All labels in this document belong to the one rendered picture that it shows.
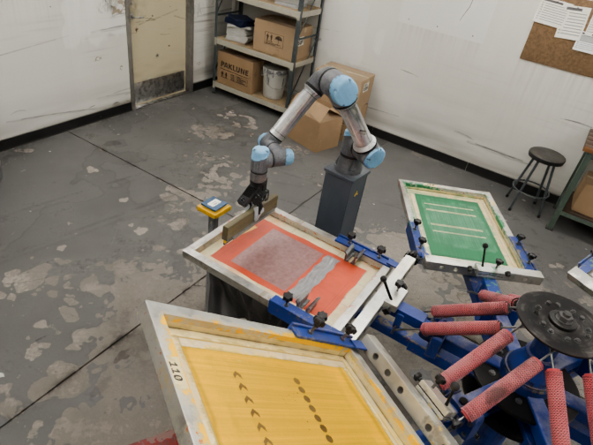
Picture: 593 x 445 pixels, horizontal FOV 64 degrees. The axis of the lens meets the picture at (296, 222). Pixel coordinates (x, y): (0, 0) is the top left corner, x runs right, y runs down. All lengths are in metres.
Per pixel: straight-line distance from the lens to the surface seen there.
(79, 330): 3.25
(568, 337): 1.79
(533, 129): 5.57
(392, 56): 5.80
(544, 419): 1.94
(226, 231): 2.07
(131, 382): 2.95
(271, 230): 2.38
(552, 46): 5.38
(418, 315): 2.00
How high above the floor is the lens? 2.36
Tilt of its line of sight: 35 degrees down
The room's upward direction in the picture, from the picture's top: 10 degrees clockwise
